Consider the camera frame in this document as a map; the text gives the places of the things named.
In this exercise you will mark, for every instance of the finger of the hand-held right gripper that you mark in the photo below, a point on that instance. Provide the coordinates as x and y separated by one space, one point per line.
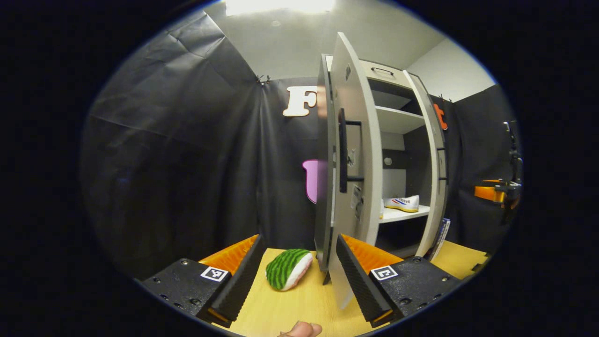
486 193

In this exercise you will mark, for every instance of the dark blue book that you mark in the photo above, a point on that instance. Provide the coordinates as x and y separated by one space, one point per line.
447 222

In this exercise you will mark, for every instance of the black backdrop cloth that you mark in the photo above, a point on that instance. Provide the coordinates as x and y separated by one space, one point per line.
164 164

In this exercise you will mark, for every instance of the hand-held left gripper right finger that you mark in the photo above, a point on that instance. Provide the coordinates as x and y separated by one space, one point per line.
360 285

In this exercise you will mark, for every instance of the beige cabinet drawer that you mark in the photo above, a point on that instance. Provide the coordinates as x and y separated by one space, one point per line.
381 77

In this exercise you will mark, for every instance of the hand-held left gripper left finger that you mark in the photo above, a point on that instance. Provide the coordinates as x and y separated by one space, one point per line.
243 281

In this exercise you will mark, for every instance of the white shoe cabinet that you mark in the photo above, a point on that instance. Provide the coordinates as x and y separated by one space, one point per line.
398 121

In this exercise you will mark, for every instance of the green watermelon slice toy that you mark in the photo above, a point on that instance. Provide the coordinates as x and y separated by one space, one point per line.
285 269

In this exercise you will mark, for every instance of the white cabinet door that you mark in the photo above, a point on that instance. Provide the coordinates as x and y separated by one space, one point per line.
365 140
433 164

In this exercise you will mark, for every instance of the ceiling light panel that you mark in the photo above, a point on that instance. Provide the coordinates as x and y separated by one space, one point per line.
281 5

